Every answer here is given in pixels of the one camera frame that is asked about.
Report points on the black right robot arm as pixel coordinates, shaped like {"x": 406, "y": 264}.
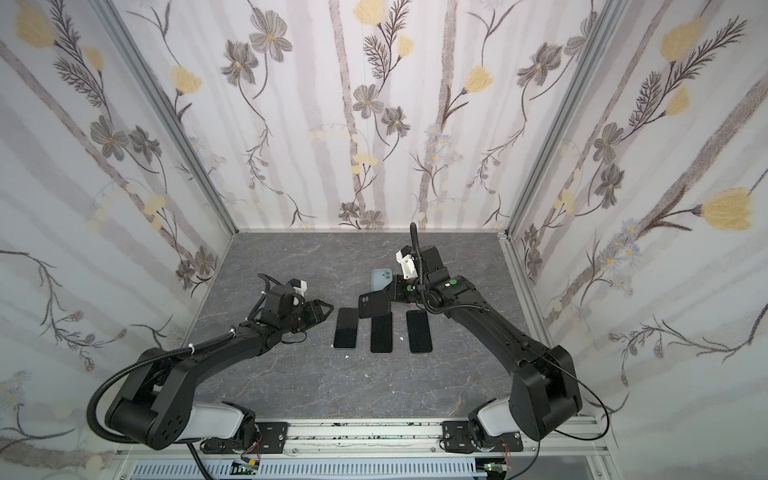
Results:
{"x": 545, "y": 392}

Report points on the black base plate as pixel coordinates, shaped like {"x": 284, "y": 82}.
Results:
{"x": 457, "y": 437}
{"x": 272, "y": 437}

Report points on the black phone case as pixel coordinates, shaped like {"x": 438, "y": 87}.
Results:
{"x": 374, "y": 304}

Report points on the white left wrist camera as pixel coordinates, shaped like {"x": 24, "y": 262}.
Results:
{"x": 299, "y": 286}

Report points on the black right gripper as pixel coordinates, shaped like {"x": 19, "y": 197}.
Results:
{"x": 395, "y": 290}

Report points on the phone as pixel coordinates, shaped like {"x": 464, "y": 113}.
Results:
{"x": 345, "y": 336}
{"x": 381, "y": 340}

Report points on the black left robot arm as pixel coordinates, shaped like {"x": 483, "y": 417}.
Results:
{"x": 152, "y": 402}

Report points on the aluminium mounting rail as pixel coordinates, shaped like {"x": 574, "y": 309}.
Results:
{"x": 575, "y": 451}

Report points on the white perforated cable duct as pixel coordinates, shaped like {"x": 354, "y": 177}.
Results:
{"x": 360, "y": 468}

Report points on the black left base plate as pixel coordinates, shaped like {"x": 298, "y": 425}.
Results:
{"x": 272, "y": 437}

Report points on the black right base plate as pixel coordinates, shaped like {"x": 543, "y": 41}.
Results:
{"x": 457, "y": 437}

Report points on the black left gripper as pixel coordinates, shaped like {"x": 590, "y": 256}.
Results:
{"x": 305, "y": 310}

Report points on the pale blue phone case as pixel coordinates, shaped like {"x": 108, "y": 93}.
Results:
{"x": 381, "y": 278}

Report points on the black smartphone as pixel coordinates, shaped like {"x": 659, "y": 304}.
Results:
{"x": 419, "y": 332}

